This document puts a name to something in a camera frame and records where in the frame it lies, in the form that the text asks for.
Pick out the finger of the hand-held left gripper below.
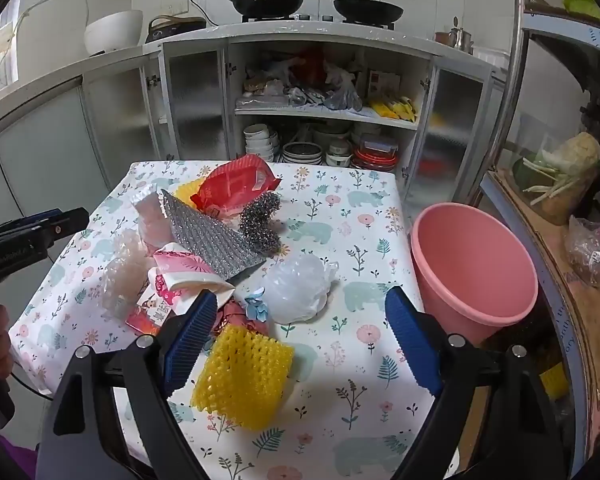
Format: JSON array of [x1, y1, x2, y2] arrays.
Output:
[[0, 209, 66, 236], [30, 207, 90, 249]]

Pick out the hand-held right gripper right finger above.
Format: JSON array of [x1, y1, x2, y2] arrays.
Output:
[[384, 285, 568, 480]]

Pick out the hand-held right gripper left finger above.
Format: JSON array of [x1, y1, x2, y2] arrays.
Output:
[[35, 289, 219, 480]]

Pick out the large yellow foam net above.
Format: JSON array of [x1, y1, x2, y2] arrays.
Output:
[[190, 323, 295, 431]]

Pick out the pink printed paper cup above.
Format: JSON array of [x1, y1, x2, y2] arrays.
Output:
[[147, 242, 236, 311]]

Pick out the pink plastic bucket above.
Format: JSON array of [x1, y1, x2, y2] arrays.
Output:
[[410, 202, 539, 345]]

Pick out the steel wool scourer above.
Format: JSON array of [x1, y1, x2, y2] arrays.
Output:
[[239, 194, 283, 256]]

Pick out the pink crumpled wrapper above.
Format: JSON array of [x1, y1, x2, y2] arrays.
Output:
[[212, 300, 271, 338]]

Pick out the red and white wrapper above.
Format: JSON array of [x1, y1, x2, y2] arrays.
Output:
[[125, 292, 173, 336]]

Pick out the clear crumpled plastic bag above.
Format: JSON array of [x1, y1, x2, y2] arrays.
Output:
[[100, 230, 156, 321]]

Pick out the small blue wrapper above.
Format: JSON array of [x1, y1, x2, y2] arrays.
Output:
[[245, 287, 271, 323]]

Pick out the white foam sheet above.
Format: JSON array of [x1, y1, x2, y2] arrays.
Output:
[[130, 184, 173, 256]]

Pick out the silver scouring cloth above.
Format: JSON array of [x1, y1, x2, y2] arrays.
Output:
[[159, 189, 268, 281]]

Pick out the floral bear tablecloth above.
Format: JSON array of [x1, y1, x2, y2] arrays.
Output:
[[7, 160, 461, 480]]

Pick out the small yellow foam net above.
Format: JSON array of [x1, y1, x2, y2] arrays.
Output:
[[172, 176, 208, 211]]

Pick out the white plastic bag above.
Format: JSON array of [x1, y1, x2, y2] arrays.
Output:
[[262, 252, 340, 323]]

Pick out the yellow plastic object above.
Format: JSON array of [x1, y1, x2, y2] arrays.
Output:
[[537, 362, 571, 401]]

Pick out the red plastic package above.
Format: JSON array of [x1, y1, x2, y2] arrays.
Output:
[[190, 156, 281, 218]]

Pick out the white kitchen cabinet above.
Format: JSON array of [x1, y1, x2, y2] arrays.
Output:
[[0, 22, 508, 241]]

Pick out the large white pot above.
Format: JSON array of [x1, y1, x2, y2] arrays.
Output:
[[83, 10, 145, 56]]

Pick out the red lidded food containers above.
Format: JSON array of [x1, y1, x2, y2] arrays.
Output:
[[351, 132, 400, 173]]

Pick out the purple clothing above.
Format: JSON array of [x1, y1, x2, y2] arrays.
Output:
[[0, 430, 33, 480]]

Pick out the white patterned bowl stack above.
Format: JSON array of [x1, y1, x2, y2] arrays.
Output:
[[326, 139, 353, 168]]

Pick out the clear bag with contents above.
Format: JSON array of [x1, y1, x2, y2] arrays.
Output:
[[565, 215, 600, 286]]

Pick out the stack of white bowls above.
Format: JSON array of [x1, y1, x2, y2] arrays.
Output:
[[243, 124, 281, 162]]

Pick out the green onions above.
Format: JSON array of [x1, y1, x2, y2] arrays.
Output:
[[520, 157, 600, 206]]

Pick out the stack of dark patterned plates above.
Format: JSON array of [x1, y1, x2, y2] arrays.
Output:
[[281, 141, 326, 166]]

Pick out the black induction cooker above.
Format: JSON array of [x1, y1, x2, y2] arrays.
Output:
[[145, 16, 208, 43]]

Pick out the yellow packets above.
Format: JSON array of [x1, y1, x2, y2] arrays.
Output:
[[370, 95, 418, 122]]

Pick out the brown and white box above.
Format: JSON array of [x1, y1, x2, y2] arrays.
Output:
[[367, 69, 402, 101]]

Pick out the pile of plastic bags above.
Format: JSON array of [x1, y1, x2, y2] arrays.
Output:
[[242, 50, 363, 111]]

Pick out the steel storage rack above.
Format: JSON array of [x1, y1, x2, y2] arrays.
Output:
[[472, 0, 600, 466]]

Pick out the metal teapot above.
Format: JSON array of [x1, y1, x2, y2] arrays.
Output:
[[447, 15, 476, 53]]

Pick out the gas stove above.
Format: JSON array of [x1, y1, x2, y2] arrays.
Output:
[[240, 12, 396, 31]]

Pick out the green plastic bowl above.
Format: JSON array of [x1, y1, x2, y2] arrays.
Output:
[[562, 0, 600, 23]]

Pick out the black cable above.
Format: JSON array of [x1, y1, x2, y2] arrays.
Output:
[[10, 360, 55, 402]]

